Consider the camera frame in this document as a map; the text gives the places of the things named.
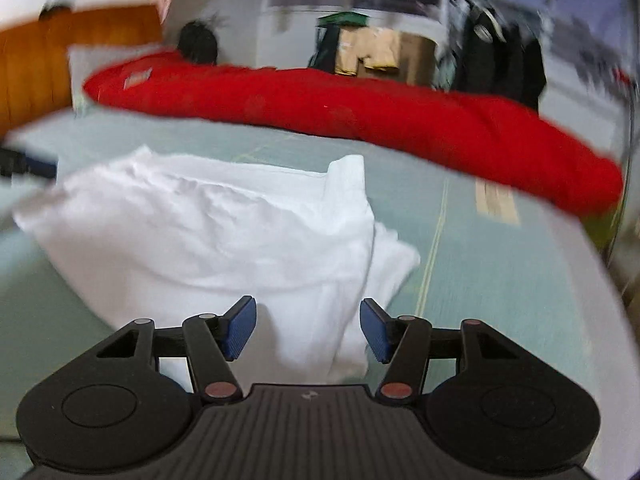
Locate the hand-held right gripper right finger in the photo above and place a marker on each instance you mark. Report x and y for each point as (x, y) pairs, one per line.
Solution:
(375, 330)

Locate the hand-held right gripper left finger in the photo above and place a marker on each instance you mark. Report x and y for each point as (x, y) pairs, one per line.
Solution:
(240, 330)

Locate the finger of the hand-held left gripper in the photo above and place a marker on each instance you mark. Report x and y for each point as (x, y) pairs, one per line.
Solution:
(30, 166)

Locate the white printed long-sleeve shirt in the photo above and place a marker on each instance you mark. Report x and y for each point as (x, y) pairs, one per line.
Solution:
(200, 240)

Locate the cardboard box with beige clothes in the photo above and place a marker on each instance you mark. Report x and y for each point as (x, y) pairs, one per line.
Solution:
(367, 50)

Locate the wooden headboard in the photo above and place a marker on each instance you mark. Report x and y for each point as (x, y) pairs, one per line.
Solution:
(35, 65)

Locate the grey checked pillow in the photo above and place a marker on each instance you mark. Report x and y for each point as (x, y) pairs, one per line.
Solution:
(80, 70)

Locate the bed with green checked sheet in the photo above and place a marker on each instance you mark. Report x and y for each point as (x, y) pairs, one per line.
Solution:
(500, 285)

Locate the small black cloth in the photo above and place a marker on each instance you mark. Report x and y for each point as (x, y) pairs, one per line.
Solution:
(56, 10)

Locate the black backpack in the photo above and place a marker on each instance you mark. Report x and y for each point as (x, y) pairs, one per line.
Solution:
(197, 42)

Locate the red quilt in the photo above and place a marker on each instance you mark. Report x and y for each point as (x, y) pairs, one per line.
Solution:
(350, 110)

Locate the yellow-green cloth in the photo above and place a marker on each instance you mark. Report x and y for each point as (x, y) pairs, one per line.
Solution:
(602, 230)

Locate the teal hanging garment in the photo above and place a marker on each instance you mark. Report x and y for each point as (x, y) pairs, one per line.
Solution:
(444, 70)

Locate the dark green folding rack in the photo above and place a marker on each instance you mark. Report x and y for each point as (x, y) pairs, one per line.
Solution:
(325, 35)

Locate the black jackets on rack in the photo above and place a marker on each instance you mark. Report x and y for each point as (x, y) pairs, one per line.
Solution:
(495, 50)

